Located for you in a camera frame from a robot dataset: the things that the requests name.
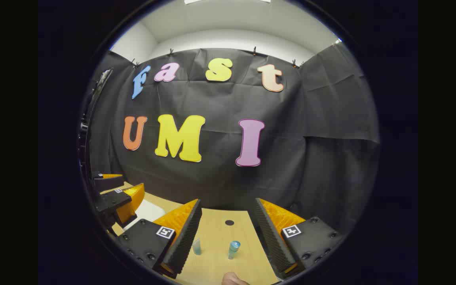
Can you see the white suitcase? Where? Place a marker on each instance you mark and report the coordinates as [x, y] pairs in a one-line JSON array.
[[147, 209]]

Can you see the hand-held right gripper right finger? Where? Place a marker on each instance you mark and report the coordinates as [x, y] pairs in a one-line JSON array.
[[269, 237]]

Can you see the black backdrop cloth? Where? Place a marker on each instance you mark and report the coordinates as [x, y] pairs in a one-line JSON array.
[[220, 182]]

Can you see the small clear teal tube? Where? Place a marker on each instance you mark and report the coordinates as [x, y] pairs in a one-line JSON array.
[[196, 246]]

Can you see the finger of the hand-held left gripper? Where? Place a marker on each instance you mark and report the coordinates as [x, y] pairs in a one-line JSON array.
[[107, 183], [111, 200]]

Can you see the blue capped bottle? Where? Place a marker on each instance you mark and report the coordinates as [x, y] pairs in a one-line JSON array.
[[234, 249]]

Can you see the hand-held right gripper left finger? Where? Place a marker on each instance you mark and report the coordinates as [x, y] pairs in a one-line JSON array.
[[186, 241]]

